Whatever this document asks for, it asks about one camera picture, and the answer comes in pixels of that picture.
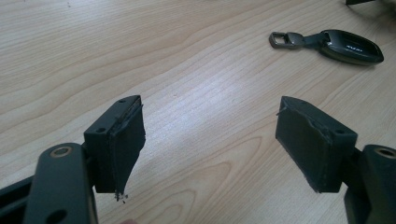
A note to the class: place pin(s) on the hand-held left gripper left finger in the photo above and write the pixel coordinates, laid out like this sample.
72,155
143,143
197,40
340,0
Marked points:
116,146

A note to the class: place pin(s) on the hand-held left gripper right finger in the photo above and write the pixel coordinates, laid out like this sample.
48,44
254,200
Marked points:
314,146

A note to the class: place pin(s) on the black car key fob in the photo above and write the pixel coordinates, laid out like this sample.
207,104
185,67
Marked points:
342,46

